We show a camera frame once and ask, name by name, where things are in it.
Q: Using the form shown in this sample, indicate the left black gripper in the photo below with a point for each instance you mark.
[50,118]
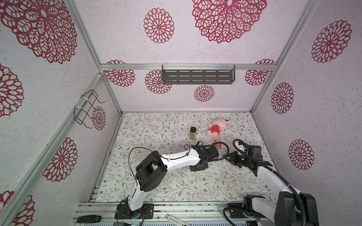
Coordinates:
[193,169]

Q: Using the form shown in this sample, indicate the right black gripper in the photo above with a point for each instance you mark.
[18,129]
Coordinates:
[233,158]

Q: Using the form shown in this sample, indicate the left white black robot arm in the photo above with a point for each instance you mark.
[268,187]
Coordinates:
[152,170]

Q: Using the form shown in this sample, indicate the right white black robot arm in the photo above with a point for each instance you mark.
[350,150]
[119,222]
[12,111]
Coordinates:
[293,207]

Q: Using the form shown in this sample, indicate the red playing card box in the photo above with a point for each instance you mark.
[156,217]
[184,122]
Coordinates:
[218,145]

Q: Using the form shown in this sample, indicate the spice jar with black lid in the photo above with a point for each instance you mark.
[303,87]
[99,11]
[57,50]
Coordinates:
[192,133]

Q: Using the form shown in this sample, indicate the pink plush toy red dress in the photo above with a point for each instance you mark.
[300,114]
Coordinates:
[216,127]

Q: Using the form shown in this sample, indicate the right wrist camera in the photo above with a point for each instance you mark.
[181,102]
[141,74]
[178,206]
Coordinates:
[242,147]

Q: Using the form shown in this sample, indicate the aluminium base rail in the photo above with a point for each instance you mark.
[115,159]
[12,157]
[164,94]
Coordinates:
[193,213]

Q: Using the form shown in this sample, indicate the grey metal wall shelf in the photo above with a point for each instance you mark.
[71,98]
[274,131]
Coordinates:
[197,77]

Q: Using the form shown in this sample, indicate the black device on rail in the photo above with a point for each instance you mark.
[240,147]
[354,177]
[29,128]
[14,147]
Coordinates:
[89,219]

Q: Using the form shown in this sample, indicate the black wire wall basket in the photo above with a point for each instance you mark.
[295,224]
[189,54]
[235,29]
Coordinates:
[90,114]

